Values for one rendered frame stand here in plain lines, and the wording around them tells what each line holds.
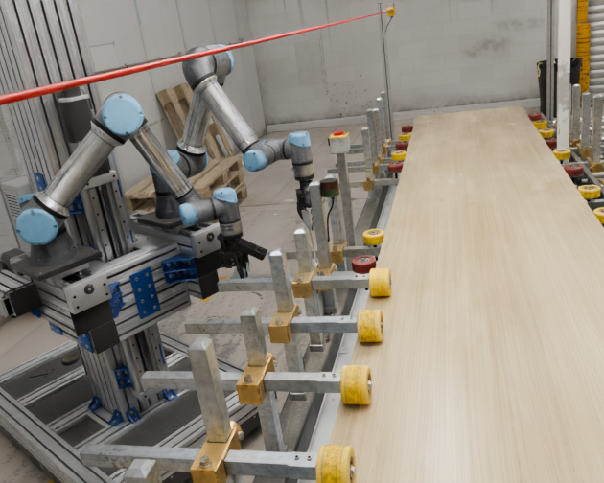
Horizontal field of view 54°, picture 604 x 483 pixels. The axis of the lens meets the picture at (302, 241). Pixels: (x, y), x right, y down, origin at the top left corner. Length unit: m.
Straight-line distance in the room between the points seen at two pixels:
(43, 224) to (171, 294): 0.63
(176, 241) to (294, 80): 7.68
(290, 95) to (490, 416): 8.87
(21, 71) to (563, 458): 1.92
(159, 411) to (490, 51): 7.84
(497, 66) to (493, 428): 8.53
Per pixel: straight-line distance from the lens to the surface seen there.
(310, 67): 9.75
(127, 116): 1.86
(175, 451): 1.19
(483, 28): 9.50
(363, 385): 1.25
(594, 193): 2.56
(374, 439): 1.22
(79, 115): 2.21
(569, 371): 1.41
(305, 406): 1.66
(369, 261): 1.96
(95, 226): 2.28
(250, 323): 1.30
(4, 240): 4.41
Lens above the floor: 1.67
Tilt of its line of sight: 20 degrees down
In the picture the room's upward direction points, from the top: 8 degrees counter-clockwise
